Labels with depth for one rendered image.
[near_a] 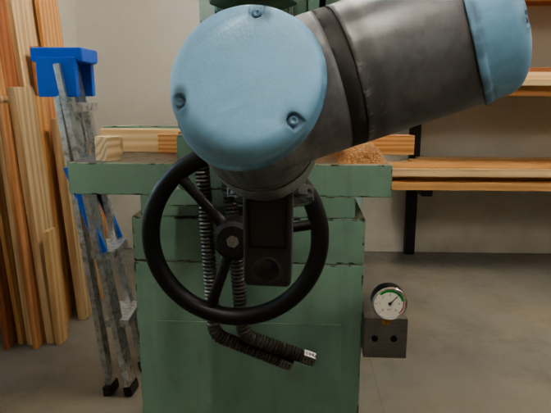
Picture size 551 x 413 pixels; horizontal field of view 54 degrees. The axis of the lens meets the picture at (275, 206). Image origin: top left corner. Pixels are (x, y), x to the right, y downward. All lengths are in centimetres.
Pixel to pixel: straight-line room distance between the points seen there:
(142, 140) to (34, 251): 124
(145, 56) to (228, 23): 321
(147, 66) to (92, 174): 249
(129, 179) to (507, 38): 80
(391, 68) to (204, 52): 11
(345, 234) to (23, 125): 158
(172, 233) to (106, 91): 261
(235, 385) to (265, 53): 90
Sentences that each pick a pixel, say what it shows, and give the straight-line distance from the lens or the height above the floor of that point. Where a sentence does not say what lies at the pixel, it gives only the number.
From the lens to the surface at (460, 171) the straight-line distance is 306.
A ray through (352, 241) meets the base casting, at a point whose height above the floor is 76.
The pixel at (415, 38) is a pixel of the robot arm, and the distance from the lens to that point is 33.
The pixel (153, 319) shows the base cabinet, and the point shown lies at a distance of 110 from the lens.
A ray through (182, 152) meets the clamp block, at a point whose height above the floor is 93.
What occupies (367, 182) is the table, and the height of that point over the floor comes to 87.
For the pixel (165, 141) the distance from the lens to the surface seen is 117.
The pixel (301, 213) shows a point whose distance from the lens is 100.
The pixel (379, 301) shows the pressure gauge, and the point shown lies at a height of 66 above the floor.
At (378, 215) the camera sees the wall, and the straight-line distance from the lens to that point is 352.
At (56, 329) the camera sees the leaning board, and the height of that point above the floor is 7.
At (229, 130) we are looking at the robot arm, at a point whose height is 101.
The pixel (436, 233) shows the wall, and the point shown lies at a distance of 362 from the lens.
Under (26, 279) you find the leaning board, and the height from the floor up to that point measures 30.
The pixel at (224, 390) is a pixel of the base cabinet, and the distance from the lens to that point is 114.
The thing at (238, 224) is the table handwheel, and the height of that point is 84.
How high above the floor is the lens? 103
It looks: 12 degrees down
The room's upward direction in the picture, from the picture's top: straight up
